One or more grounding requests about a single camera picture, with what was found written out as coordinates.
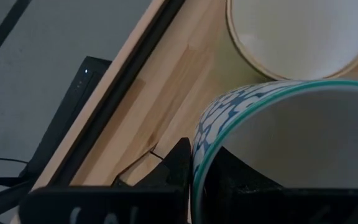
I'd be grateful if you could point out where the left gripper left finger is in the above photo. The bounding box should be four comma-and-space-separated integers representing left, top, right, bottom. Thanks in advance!
19, 138, 193, 224

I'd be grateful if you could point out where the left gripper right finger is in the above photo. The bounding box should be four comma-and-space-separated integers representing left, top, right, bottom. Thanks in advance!
201, 146, 358, 224

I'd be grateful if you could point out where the blue patterned white mug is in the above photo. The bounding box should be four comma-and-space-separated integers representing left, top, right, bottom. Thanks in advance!
191, 79, 358, 224

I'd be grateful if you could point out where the pale cream mug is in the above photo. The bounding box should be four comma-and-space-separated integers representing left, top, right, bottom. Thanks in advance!
225, 0, 358, 81

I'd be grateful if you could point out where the black box with blue LED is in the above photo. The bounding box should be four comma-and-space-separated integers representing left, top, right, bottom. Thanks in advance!
26, 55, 113, 180

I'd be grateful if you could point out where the black aluminium rig frame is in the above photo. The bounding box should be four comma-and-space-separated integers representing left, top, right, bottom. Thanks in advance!
0, 0, 186, 224

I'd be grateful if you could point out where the long black floor cable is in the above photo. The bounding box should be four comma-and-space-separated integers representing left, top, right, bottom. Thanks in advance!
0, 156, 29, 164

